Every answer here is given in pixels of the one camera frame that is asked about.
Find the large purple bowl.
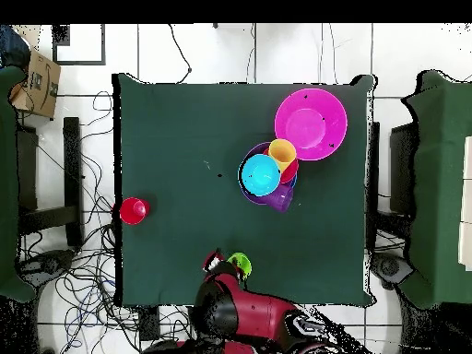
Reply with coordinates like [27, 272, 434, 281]
[238, 141, 298, 207]

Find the purple cup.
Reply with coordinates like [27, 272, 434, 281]
[263, 183, 295, 214]

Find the small light blue bowl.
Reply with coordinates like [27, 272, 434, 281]
[240, 153, 282, 197]

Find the small crimson bowl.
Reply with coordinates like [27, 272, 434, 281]
[262, 147, 300, 184]

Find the yellow cup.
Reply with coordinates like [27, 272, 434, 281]
[267, 138, 298, 172]

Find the large pink bowl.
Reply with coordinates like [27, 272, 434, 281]
[274, 87, 348, 162]

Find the green cup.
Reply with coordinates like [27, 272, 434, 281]
[226, 252, 253, 281]

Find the black power strip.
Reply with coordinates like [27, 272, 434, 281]
[138, 305, 160, 342]

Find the red cup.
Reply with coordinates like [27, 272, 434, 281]
[118, 196, 151, 226]

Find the dark green table cloth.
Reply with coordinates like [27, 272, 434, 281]
[112, 72, 377, 308]

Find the black stand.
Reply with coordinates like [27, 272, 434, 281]
[18, 116, 84, 247]
[388, 123, 419, 217]

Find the green covered side table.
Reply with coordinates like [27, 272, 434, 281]
[0, 65, 38, 303]
[399, 69, 472, 310]

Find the cardboard box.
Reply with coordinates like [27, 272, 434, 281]
[8, 50, 62, 120]

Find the dark blue fabric item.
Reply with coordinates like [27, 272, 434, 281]
[0, 24, 31, 69]

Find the tangle of cables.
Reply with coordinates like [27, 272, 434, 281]
[18, 89, 193, 354]

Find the black pedestal leg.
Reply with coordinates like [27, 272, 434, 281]
[19, 248, 78, 276]
[370, 252, 415, 290]

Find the black floor cable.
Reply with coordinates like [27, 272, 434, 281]
[168, 24, 193, 85]

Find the black floor frame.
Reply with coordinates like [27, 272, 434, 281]
[52, 24, 107, 66]

